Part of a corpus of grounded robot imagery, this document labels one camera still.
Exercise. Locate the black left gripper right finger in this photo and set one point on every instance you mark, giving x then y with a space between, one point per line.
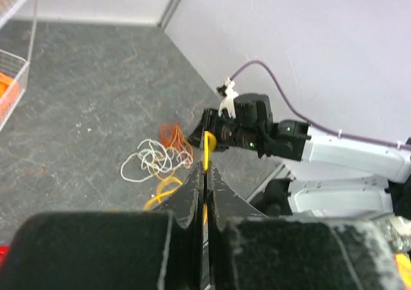
249 250

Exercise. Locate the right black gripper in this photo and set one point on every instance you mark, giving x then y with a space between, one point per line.
252 128

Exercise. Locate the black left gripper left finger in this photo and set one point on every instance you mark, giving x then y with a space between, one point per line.
156 249

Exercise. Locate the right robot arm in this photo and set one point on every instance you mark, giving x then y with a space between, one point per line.
342 178

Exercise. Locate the red compartment bin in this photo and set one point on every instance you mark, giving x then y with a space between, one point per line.
4 249

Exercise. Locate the orange yellow snack boxes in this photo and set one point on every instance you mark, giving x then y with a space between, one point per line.
9 93

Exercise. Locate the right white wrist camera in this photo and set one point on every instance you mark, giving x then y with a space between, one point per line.
228 94

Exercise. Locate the white wire shelf rack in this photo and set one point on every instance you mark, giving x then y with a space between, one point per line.
17 40

